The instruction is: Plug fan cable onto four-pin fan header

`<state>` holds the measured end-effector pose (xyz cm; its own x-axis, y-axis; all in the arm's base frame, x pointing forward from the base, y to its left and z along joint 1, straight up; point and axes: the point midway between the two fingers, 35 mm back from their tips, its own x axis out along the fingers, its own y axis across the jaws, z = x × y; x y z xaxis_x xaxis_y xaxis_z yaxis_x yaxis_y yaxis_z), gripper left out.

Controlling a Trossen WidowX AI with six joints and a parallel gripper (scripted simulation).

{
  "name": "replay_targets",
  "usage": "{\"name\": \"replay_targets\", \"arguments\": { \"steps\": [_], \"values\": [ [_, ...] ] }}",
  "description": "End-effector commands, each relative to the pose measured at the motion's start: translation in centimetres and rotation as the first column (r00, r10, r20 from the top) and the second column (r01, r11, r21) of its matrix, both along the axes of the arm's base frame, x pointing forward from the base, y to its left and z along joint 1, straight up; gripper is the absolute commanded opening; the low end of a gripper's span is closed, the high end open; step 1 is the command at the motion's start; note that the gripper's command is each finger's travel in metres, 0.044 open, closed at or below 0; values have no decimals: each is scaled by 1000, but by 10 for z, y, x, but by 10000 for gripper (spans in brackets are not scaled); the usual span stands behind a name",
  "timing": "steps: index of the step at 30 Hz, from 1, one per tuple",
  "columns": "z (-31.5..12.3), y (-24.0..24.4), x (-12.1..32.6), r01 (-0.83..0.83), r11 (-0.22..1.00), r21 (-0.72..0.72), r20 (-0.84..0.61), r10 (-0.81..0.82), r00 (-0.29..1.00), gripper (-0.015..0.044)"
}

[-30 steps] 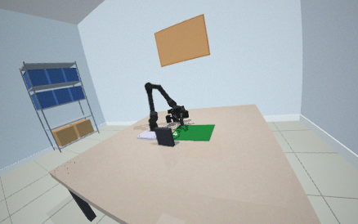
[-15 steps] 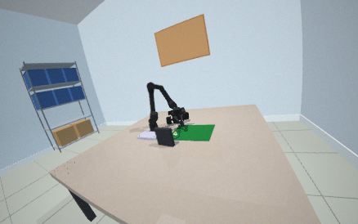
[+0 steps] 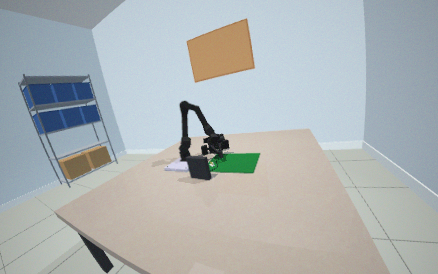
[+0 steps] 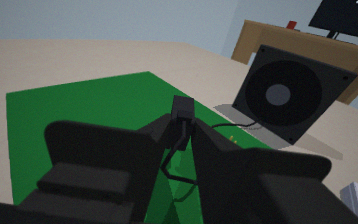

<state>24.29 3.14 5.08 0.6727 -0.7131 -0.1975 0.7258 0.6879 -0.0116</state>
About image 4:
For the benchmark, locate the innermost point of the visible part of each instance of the green circuit board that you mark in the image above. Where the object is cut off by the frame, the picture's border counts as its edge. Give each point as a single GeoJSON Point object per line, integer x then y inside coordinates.
{"type": "Point", "coordinates": [128, 101]}

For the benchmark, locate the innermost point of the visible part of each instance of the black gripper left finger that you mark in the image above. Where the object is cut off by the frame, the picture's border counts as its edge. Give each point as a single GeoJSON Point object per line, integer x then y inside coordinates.
{"type": "Point", "coordinates": [138, 152]}

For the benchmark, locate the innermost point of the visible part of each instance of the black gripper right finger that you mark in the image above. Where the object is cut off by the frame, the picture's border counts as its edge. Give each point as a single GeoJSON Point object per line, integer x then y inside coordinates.
{"type": "Point", "coordinates": [225, 171]}

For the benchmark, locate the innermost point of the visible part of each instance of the black cooling fan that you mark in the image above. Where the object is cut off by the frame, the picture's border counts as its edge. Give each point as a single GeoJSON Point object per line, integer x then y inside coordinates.
{"type": "Point", "coordinates": [289, 91]}

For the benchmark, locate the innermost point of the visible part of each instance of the black fan cable with plug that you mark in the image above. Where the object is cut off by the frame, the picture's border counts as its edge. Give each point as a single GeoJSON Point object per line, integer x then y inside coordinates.
{"type": "Point", "coordinates": [181, 127]}

